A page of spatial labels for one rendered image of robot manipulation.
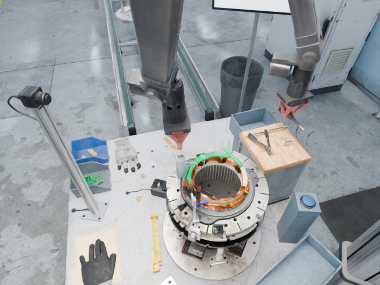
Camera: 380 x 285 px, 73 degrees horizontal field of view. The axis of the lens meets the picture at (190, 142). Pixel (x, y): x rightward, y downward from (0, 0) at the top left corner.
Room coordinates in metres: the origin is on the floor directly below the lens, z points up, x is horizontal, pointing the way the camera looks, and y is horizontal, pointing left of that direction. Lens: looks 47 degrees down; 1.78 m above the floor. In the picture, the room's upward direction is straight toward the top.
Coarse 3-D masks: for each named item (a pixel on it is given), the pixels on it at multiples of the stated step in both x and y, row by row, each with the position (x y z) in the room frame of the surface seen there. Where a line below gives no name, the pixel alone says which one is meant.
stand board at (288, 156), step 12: (240, 132) 0.72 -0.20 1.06; (252, 132) 0.72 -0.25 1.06; (276, 132) 0.72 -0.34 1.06; (288, 132) 0.72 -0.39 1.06; (252, 144) 0.66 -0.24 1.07; (276, 144) 0.66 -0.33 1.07; (252, 156) 0.62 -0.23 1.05; (264, 156) 0.60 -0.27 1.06; (276, 156) 0.60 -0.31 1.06; (288, 156) 0.60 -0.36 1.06; (300, 156) 0.60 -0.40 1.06; (264, 168) 0.55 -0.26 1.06; (276, 168) 0.55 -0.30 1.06
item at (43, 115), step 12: (48, 120) 0.53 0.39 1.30; (48, 132) 0.53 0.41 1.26; (60, 132) 0.55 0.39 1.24; (60, 144) 0.53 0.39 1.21; (60, 156) 0.53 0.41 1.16; (72, 156) 0.55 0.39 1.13; (72, 168) 0.52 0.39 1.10; (72, 180) 0.53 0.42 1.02; (84, 180) 0.54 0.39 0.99; (84, 192) 0.52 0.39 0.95; (96, 204) 0.54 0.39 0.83
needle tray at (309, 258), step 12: (312, 240) 0.30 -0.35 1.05; (288, 252) 0.26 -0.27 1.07; (300, 252) 0.28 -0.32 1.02; (312, 252) 0.28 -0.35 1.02; (324, 252) 0.27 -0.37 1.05; (276, 264) 0.23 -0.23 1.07; (288, 264) 0.24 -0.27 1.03; (300, 264) 0.24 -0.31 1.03; (312, 264) 0.24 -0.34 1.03; (324, 264) 0.24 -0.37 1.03; (336, 264) 0.24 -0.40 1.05; (264, 276) 0.20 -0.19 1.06; (276, 276) 0.21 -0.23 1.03; (288, 276) 0.21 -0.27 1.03; (300, 276) 0.21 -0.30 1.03; (312, 276) 0.21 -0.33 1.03; (324, 276) 0.21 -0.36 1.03
